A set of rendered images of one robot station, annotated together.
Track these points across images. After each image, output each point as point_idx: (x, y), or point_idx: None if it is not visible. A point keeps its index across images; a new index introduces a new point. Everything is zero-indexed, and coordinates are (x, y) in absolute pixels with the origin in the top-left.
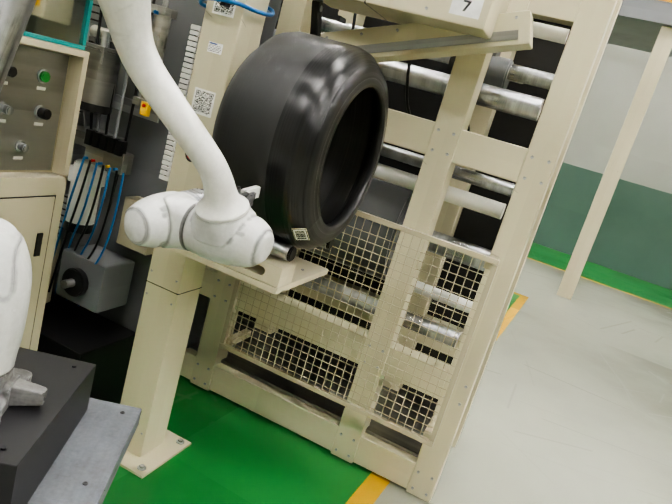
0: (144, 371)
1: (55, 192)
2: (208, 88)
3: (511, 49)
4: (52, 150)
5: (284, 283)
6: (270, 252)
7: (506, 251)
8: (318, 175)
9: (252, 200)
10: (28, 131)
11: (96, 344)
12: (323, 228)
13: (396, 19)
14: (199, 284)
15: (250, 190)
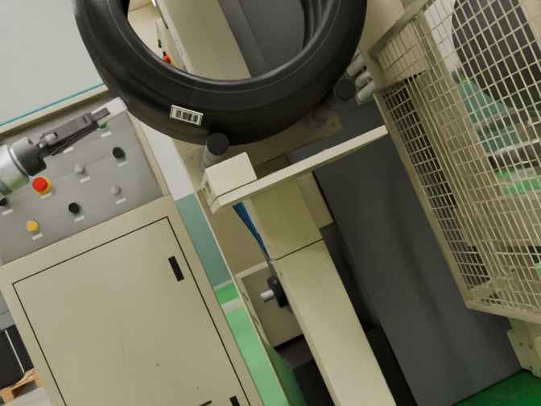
0: (321, 368)
1: (165, 213)
2: (171, 28)
3: None
4: (153, 178)
5: (233, 185)
6: (211, 157)
7: None
8: (130, 38)
9: (83, 119)
10: (117, 174)
11: None
12: (229, 86)
13: None
14: (314, 236)
15: (99, 109)
